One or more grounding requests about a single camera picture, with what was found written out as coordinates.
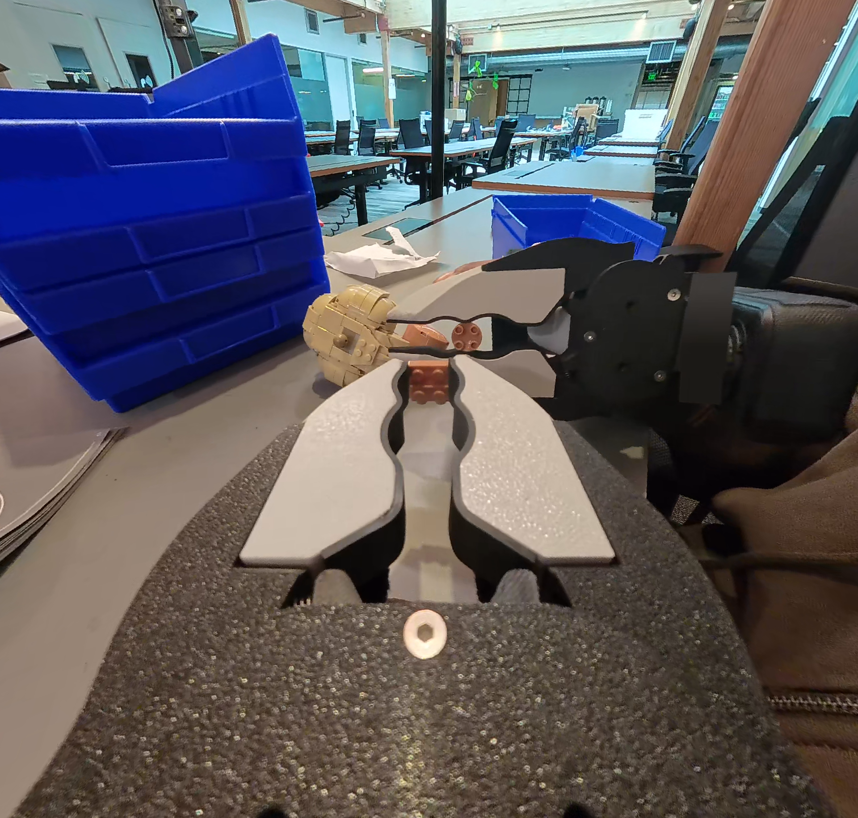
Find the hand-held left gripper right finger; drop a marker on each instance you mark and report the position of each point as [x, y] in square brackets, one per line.
[529, 476]

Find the person's right hand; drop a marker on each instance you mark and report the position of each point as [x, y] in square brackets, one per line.
[459, 271]

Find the tan brick model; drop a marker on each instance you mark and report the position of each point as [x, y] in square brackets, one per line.
[342, 335]

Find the black mesh office chair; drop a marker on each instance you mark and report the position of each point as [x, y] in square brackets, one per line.
[771, 221]

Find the small blue plastic bin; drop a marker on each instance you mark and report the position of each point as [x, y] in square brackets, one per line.
[576, 221]

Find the stack of blue plastic bins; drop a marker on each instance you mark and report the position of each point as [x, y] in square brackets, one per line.
[201, 335]

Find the black framed grey board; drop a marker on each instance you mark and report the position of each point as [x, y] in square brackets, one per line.
[831, 228]

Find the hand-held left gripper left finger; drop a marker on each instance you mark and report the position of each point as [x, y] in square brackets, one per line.
[322, 469]

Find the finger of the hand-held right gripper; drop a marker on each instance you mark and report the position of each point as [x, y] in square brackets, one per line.
[529, 375]
[509, 292]

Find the black metal pole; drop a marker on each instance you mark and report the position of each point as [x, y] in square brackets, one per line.
[439, 60]

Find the group of black office chairs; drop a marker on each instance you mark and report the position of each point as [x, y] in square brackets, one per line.
[499, 147]

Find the grey desk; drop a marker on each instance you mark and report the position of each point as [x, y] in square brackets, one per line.
[201, 469]

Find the brown brick assembly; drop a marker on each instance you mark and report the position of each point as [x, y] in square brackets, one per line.
[429, 385]

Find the wood-edged grey table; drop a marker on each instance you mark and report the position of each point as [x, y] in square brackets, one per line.
[570, 178]
[456, 147]
[348, 163]

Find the wooden pillar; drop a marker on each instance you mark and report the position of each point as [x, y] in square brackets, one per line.
[757, 94]

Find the grey instruction booklet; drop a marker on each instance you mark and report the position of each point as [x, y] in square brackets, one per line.
[47, 483]

